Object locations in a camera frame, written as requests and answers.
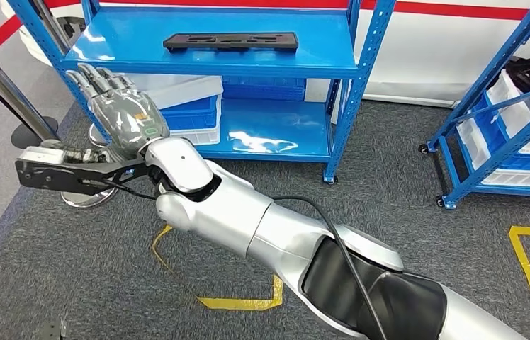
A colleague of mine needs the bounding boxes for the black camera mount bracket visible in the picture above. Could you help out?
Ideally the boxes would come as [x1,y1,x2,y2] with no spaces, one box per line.
[15,157,149,196]

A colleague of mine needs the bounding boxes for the blue metal shelf rack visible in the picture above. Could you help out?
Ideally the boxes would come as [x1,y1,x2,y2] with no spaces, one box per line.
[6,0,398,185]
[419,0,530,210]

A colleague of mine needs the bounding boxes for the black round stanchion base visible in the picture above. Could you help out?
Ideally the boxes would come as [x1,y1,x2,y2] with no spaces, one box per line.
[11,116,60,151]

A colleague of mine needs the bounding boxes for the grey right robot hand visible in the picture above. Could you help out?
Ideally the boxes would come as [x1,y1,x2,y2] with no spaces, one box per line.
[60,63,171,164]

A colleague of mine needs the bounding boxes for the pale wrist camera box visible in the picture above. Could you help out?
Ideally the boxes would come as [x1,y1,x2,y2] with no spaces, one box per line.
[20,145,65,164]

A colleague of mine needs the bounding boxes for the black plastic frame part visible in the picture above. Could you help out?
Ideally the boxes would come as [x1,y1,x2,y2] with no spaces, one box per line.
[163,31,299,53]

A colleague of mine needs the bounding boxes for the dark grey floor carpet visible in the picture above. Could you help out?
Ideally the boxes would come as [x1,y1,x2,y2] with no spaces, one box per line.
[0,98,530,340]

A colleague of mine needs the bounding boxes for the torn yellow floor tape square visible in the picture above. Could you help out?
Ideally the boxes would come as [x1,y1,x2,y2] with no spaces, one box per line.
[151,225,285,312]

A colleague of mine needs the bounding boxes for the chrome stanchion post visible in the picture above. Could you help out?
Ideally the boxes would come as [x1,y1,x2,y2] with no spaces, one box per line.
[0,40,118,209]

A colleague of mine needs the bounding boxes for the white car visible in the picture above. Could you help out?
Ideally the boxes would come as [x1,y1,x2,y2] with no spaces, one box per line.
[0,0,530,118]

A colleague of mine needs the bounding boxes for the black-topped stanchion post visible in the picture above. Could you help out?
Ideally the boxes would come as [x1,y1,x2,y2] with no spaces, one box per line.
[30,0,109,148]

